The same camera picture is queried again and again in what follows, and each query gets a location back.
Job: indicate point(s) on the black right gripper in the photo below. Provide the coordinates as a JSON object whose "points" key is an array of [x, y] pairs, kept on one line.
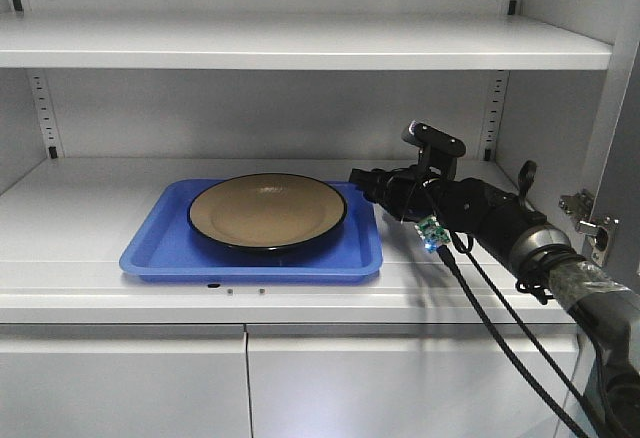
{"points": [[402, 196]]}

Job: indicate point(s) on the beige plate with black rim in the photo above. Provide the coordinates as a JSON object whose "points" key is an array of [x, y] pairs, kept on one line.
{"points": [[267, 211]]}

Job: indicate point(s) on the blue plastic tray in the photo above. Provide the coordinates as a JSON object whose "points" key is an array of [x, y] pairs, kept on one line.
{"points": [[166, 248]]}

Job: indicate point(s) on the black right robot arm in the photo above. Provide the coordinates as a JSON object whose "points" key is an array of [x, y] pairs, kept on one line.
{"points": [[544, 264]]}

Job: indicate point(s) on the white cabinet with shelves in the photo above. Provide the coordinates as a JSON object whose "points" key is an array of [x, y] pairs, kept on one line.
{"points": [[105, 103]]}

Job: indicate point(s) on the green circuit board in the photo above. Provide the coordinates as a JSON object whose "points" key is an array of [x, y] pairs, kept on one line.
{"points": [[432, 233]]}

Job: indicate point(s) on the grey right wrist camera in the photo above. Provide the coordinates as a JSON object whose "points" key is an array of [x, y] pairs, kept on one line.
{"points": [[438, 151]]}

